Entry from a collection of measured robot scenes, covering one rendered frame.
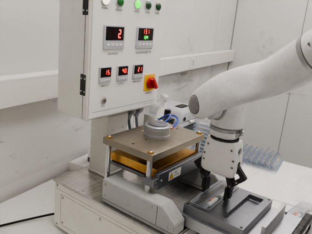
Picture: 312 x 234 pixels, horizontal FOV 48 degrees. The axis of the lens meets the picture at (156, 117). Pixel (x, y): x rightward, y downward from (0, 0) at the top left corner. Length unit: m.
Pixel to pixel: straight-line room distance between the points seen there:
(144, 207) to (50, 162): 0.72
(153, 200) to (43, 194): 0.64
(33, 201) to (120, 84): 0.60
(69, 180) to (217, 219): 0.50
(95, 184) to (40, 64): 0.53
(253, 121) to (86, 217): 2.58
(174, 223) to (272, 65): 0.44
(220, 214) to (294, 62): 0.42
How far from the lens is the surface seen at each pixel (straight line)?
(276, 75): 0.75
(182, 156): 1.06
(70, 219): 1.18
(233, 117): 0.88
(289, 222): 1.02
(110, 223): 1.04
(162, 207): 0.90
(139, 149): 0.94
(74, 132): 1.63
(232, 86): 0.77
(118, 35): 1.03
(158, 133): 1.01
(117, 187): 0.98
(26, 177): 1.50
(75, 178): 1.17
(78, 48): 1.00
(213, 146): 0.93
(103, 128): 1.13
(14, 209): 1.38
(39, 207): 1.38
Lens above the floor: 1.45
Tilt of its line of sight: 16 degrees down
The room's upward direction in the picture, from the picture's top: 5 degrees clockwise
